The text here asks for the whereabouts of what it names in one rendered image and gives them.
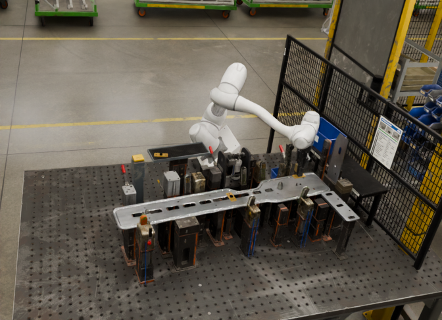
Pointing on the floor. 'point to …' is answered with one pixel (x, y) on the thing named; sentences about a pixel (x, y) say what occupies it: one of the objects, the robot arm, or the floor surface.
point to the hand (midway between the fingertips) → (300, 170)
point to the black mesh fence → (369, 148)
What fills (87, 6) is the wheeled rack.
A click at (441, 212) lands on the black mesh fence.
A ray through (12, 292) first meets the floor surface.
